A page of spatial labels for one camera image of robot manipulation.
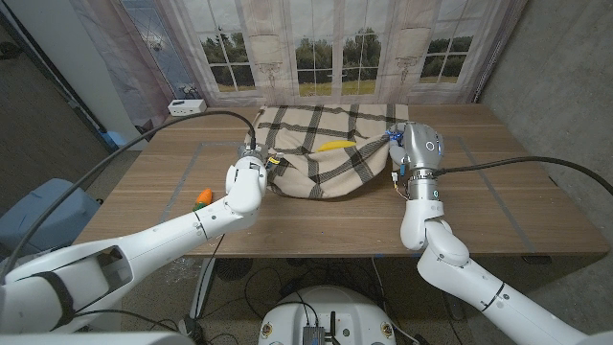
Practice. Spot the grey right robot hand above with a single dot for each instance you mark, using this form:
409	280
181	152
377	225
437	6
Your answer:
421	148

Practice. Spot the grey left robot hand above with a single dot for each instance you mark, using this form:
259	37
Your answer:
251	152

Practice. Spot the yellow toy banana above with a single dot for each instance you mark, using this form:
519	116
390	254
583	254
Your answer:
335	145

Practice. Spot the cream plaid scarf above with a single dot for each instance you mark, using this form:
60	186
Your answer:
335	177

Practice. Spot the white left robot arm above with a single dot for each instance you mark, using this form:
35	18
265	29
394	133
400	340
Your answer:
167	239

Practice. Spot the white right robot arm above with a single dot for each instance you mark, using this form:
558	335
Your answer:
455	273

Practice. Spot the orange toy carrot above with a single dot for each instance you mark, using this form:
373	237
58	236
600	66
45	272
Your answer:
204	197

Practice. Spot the white power strip box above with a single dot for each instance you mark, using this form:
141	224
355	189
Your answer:
187	108

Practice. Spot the white table leg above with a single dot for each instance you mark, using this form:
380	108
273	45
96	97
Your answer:
201	287

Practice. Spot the printed window backdrop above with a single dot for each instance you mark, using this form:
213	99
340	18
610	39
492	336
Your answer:
335	29

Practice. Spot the white robot torso base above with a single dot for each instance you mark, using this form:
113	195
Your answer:
330	306

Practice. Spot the small grey electronics box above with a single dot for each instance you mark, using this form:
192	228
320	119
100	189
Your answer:
313	335

